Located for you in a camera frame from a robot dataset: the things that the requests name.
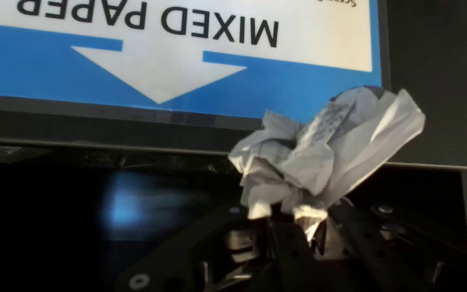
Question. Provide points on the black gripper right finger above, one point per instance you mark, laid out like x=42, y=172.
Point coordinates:
x=405, y=253

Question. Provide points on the blue sign with up arrow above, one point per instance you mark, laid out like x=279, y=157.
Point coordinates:
x=136, y=70

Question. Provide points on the black bin cabinet door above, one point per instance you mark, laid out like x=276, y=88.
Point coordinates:
x=438, y=81

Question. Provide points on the white printed tissue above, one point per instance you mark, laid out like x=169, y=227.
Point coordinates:
x=324, y=162

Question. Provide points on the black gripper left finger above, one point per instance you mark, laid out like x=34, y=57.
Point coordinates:
x=190, y=248

